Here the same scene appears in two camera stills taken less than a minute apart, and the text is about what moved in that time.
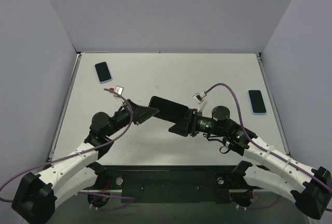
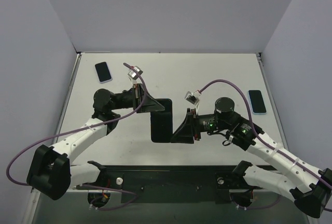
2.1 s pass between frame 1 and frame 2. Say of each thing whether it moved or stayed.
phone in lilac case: stayed
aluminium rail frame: stayed
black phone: moved
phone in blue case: stayed
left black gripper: moved
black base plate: stayed
